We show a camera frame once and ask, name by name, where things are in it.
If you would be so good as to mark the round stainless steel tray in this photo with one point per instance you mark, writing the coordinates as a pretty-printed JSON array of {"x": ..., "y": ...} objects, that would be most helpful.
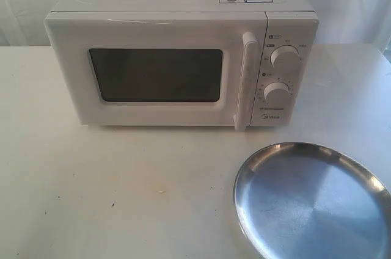
[{"x": 302, "y": 200}]

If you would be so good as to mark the upper white control knob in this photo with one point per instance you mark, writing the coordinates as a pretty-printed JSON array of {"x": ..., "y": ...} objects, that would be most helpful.
[{"x": 285, "y": 58}]

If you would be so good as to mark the lower white control knob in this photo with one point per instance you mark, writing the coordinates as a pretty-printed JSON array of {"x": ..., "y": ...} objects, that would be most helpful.
[{"x": 277, "y": 94}]

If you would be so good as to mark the white control knob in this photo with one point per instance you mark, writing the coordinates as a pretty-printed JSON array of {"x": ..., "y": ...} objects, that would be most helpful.
[
  {"x": 285, "y": 58},
  {"x": 277, "y": 94}
]

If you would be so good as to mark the white microwave door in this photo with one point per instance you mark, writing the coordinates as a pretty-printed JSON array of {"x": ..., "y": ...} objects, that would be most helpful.
[{"x": 160, "y": 69}]

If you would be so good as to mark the white microwave oven body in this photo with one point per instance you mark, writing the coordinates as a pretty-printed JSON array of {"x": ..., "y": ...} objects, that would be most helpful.
[{"x": 288, "y": 24}]

